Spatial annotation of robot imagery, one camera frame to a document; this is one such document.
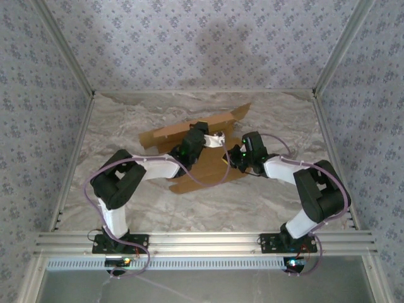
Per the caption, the grey slotted cable duct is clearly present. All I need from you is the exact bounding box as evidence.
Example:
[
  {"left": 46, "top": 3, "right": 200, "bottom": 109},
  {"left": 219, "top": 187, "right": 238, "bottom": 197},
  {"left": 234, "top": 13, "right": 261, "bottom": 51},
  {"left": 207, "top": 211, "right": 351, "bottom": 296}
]
[{"left": 46, "top": 256, "right": 290, "bottom": 271}]

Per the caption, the brown cardboard paper box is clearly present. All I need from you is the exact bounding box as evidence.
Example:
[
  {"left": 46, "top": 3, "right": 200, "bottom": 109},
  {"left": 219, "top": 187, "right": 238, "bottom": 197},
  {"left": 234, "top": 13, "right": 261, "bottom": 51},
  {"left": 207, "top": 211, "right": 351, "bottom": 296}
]
[{"left": 138, "top": 102, "right": 253, "bottom": 195}]

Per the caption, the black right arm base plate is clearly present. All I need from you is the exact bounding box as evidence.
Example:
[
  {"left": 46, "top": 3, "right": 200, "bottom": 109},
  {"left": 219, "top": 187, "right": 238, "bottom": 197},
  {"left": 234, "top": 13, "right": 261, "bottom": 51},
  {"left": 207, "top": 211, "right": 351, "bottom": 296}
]
[{"left": 259, "top": 232, "right": 318, "bottom": 255}]

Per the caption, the aluminium frame post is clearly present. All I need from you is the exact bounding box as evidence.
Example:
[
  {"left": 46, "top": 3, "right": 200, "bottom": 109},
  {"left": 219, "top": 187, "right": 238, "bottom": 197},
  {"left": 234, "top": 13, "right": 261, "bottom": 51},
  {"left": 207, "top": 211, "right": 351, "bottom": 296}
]
[
  {"left": 15, "top": 255, "right": 48, "bottom": 303},
  {"left": 311, "top": 0, "right": 379, "bottom": 97},
  {"left": 33, "top": 0, "right": 96, "bottom": 95},
  {"left": 362, "top": 255, "right": 394, "bottom": 303}
]

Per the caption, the circuit board with green light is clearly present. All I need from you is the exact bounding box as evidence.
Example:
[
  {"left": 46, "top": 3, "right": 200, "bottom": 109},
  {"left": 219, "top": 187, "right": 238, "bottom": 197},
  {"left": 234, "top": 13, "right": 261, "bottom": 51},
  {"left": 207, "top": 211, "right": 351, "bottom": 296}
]
[
  {"left": 283, "top": 257, "right": 306, "bottom": 274},
  {"left": 104, "top": 257, "right": 132, "bottom": 268}
]

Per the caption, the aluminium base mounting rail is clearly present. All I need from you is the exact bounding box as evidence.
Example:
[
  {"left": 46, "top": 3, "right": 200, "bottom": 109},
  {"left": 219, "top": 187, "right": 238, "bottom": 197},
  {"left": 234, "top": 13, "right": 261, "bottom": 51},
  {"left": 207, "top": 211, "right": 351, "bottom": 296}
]
[{"left": 33, "top": 231, "right": 379, "bottom": 257}]

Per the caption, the thin aluminium table edge rail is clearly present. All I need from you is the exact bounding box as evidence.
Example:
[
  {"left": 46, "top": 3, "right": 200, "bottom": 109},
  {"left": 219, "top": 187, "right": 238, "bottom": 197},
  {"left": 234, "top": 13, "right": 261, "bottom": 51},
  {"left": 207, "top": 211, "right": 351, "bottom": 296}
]
[{"left": 93, "top": 89, "right": 315, "bottom": 95}]

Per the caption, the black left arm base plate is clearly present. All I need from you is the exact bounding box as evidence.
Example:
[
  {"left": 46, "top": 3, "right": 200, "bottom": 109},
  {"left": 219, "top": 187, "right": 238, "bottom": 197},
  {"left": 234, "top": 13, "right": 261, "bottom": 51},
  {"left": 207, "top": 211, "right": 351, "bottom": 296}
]
[{"left": 91, "top": 232, "right": 150, "bottom": 255}]

